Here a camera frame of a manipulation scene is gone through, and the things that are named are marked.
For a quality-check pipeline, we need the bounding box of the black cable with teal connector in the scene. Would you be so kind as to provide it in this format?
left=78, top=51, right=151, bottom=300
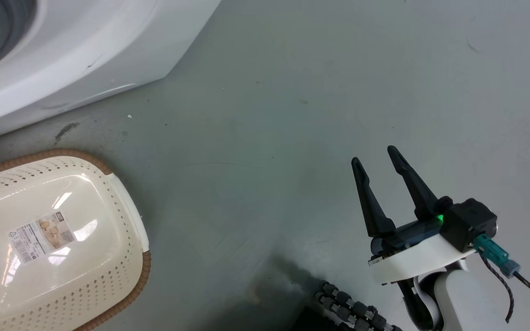
left=473, top=234, right=530, bottom=324

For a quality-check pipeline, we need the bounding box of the product label sticker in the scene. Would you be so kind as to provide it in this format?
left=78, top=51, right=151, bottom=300
left=8, top=211, right=77, bottom=265

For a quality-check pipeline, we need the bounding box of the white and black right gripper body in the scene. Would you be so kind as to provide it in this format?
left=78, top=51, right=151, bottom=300
left=368, top=216, right=476, bottom=285

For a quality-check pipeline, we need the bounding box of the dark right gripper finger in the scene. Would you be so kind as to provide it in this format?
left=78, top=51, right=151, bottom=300
left=387, top=146, right=440, bottom=222
left=351, top=157, right=397, bottom=238

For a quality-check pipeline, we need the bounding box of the white washing machine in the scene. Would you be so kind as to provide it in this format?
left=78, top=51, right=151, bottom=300
left=0, top=0, right=222, bottom=145

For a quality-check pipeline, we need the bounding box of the cream perforated laundry basket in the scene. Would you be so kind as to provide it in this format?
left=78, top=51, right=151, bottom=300
left=0, top=148, right=151, bottom=331

